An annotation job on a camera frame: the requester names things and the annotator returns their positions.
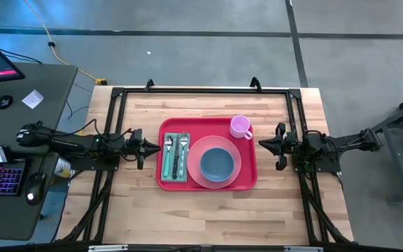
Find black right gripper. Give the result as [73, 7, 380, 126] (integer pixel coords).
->
[258, 122, 299, 172]

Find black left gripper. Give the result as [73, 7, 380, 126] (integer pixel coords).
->
[127, 128, 162, 172]

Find spoon with teal handle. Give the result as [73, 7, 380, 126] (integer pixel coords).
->
[162, 135, 174, 179]

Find knife with black handle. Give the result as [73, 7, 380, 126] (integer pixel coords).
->
[171, 134, 182, 181]

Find silver fork pale handle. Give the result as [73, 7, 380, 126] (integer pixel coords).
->
[178, 132, 190, 178]

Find pink plastic mug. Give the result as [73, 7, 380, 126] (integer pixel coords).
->
[229, 115, 254, 141]

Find green cloth napkin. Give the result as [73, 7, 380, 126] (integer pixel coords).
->
[160, 132, 191, 183]

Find pink plastic plate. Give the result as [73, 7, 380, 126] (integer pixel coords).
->
[186, 134, 243, 190]

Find blue plastic bowl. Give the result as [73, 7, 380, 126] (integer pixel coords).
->
[199, 147, 236, 183]

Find red plastic tray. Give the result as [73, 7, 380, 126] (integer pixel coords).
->
[155, 117, 258, 193]

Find white yellow can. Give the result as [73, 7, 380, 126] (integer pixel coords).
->
[53, 157, 73, 179]

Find black computer mouse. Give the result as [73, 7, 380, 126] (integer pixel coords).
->
[24, 171, 48, 206]

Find grey metal stand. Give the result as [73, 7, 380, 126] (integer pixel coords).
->
[363, 87, 403, 204]

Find white paper note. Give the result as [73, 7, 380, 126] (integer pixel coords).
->
[21, 89, 45, 110]

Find dark grey desk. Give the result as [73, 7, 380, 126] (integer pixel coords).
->
[0, 62, 79, 242]

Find black round puck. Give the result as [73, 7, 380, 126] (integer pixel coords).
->
[0, 94, 15, 111]

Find black aluminium table frame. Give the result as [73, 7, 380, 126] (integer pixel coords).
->
[52, 86, 358, 252]

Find thin dark cable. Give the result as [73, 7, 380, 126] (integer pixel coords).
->
[65, 100, 91, 122]

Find yellow extension cable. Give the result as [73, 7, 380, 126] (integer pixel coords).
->
[22, 0, 108, 86]

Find silver metal bracket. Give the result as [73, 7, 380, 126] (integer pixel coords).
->
[87, 244, 129, 252]
[283, 246, 324, 252]

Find black floor cable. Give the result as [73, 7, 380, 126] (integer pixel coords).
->
[0, 48, 43, 65]

